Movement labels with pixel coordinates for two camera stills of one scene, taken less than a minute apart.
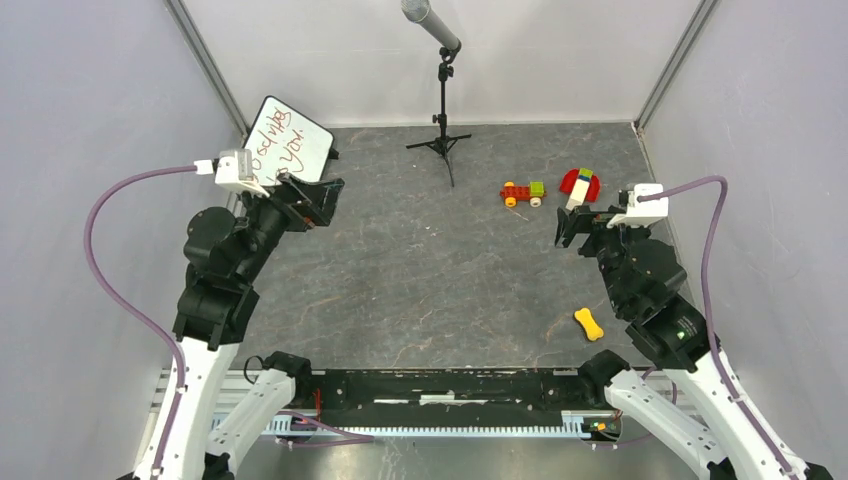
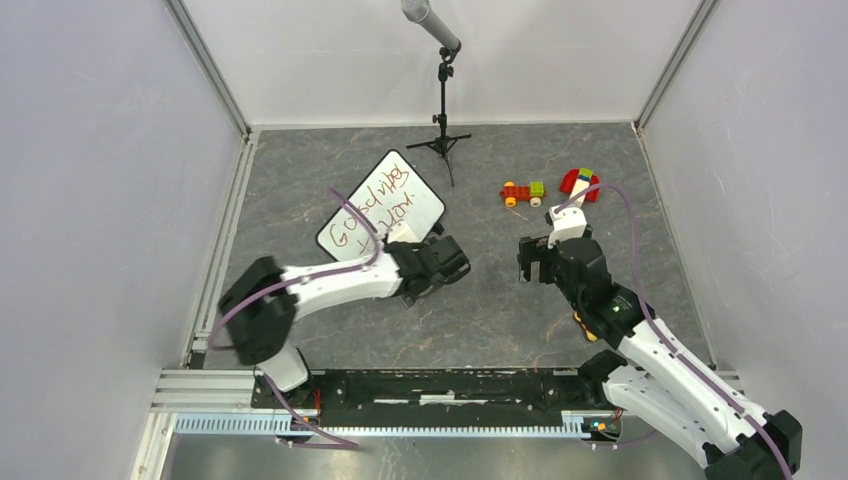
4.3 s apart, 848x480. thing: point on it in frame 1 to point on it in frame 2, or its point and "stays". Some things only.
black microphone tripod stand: (443, 143) stays
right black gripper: (567, 224) to (530, 250)
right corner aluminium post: (674, 63) stays
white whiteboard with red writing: (283, 141) to (395, 191)
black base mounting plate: (447, 397) stays
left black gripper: (301, 213) to (441, 281)
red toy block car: (517, 193) stays
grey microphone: (418, 11) stays
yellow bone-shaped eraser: (593, 330) stays
